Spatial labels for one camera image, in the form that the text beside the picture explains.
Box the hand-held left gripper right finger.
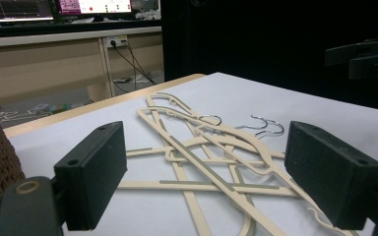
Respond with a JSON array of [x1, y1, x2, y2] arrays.
[[283, 120, 378, 231]]

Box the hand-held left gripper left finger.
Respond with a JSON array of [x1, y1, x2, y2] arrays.
[[53, 120, 128, 231]]

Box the cream plastic clothes hanger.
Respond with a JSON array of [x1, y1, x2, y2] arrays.
[[146, 91, 284, 236], [117, 114, 301, 199], [137, 106, 358, 236]]

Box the colourful plastic bits on floor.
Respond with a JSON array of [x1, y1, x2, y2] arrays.
[[28, 102, 74, 116]]

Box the dark curtain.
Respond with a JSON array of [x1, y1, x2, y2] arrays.
[[160, 0, 378, 113]]

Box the white table cover sheet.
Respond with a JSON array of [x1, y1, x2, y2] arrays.
[[8, 72, 378, 236]]

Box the beige desk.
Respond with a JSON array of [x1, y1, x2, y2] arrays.
[[0, 26, 163, 103]]

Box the computer monitor with bright screen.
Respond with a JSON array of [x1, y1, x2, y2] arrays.
[[49, 0, 134, 18]]

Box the white clutter on desk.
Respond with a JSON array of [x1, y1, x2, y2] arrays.
[[134, 9, 161, 22]]

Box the computer monitor with dark screen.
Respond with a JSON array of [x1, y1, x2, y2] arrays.
[[0, 0, 55, 25]]

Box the white wire hangers on floor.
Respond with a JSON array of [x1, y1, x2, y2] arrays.
[[0, 110, 31, 124]]

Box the black power cable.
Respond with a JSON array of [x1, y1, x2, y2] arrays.
[[111, 40, 158, 87], [124, 40, 140, 91]]

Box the white wall power socket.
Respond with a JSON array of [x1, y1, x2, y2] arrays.
[[105, 34, 129, 48]]

